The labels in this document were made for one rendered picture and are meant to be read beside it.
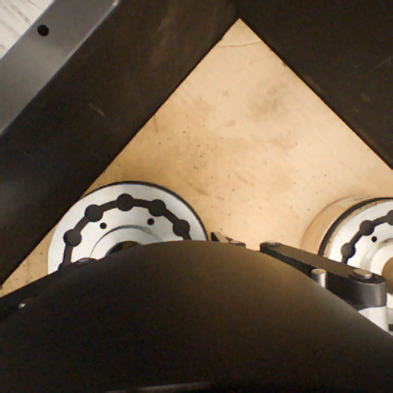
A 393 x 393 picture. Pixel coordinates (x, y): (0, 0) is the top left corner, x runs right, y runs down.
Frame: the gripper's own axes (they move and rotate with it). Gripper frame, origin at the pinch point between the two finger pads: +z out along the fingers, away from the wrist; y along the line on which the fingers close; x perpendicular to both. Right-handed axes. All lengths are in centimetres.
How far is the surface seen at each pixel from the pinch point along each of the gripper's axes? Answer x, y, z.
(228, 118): 9.6, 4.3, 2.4
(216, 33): 15.2, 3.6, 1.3
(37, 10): 27.4, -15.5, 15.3
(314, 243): -0.3, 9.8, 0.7
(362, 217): 1.7, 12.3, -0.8
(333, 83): 11.1, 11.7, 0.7
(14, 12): 27.2, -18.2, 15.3
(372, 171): 4.7, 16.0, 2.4
